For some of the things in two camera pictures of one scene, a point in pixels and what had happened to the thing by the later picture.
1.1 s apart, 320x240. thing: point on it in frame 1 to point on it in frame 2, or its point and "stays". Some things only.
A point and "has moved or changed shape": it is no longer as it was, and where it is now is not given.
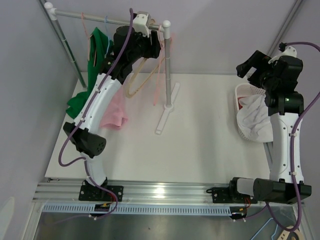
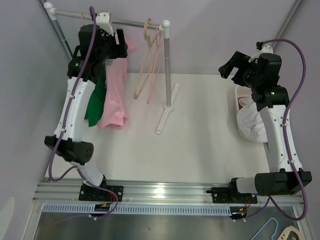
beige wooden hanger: x=152 y=22 has moved or changed shape
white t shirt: x=253 y=119 stays
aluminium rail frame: x=70 y=192 stays
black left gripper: x=153 y=51 to x=117 y=49
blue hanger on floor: x=275 y=232 stays
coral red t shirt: x=240 y=106 stays
